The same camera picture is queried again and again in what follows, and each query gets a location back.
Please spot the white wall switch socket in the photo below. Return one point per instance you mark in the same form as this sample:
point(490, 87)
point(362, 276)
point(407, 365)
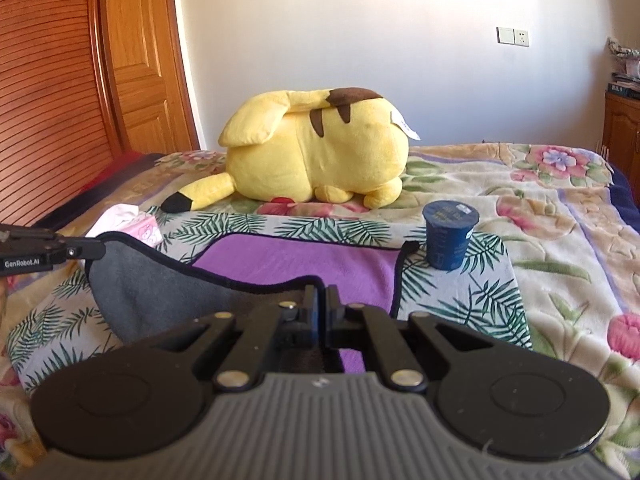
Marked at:
point(513, 36)

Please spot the dark blue bed sheet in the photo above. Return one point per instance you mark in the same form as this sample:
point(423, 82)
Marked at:
point(627, 200)

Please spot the wooden door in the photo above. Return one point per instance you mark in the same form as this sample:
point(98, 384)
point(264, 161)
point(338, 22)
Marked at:
point(145, 60)

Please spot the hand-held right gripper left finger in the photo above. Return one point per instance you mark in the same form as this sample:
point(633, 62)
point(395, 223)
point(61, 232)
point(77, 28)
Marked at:
point(312, 317)

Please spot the pink tissue pack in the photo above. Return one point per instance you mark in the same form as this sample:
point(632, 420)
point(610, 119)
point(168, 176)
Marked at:
point(142, 227)

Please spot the wooden cabinet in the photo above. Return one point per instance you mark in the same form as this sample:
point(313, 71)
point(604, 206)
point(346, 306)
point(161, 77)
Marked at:
point(622, 130)

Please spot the stack of books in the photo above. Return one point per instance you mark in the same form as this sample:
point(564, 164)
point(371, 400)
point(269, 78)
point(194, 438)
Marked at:
point(625, 75)

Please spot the purple and grey towel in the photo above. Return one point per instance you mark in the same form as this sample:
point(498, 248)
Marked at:
point(300, 265)

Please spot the yellow plush toy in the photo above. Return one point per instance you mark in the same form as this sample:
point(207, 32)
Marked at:
point(325, 155)

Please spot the dark blue cup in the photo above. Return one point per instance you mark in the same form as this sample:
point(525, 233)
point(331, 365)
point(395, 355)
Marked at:
point(449, 240)

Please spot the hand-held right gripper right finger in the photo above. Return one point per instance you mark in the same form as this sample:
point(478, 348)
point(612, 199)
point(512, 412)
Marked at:
point(332, 317)

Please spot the floral blanket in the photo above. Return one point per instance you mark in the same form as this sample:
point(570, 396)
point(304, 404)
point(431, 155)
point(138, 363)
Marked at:
point(575, 270)

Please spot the palm leaf printed cloth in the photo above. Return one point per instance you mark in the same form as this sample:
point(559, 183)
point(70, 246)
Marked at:
point(450, 310)

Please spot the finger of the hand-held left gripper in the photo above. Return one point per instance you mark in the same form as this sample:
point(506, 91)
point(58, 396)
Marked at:
point(85, 249)

